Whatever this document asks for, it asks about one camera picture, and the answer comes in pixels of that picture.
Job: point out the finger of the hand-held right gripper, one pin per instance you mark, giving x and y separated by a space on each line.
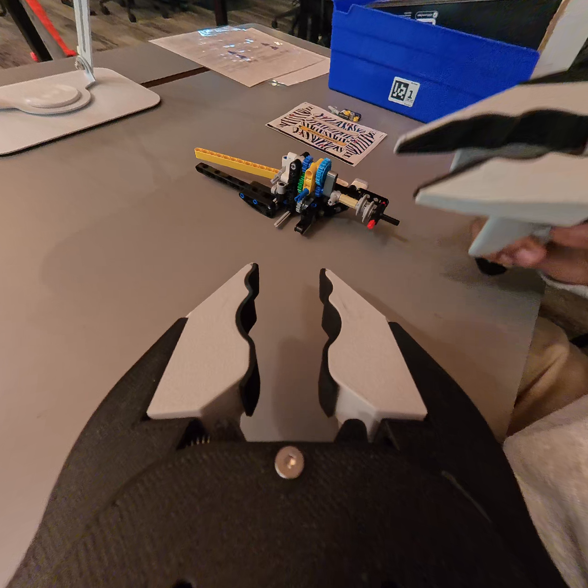
528 99
514 193

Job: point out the person's right forearm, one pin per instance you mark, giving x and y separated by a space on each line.
574 288

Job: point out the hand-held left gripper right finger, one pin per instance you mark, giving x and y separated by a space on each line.
367 363

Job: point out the person's beige sweater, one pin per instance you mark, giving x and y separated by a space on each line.
551 496

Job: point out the printed instruction sheet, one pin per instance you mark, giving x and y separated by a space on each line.
243 53

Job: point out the person's tan pants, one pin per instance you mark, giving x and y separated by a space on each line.
546 372

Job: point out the blue plastic bin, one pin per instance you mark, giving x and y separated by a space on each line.
381 64

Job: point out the pale board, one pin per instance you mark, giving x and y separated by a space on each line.
567 41

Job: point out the office chair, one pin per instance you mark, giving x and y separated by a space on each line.
298 13

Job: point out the zebra striped sticker sheet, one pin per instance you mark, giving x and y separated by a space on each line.
328 133

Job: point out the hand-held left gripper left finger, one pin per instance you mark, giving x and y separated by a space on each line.
202 358

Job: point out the black stand leg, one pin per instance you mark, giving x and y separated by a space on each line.
25 25

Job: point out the small lego sub-assembly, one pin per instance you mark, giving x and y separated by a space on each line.
345 113

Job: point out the person's right hand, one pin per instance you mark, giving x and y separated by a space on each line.
565 252

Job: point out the partly built lego model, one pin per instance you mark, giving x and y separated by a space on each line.
307 188

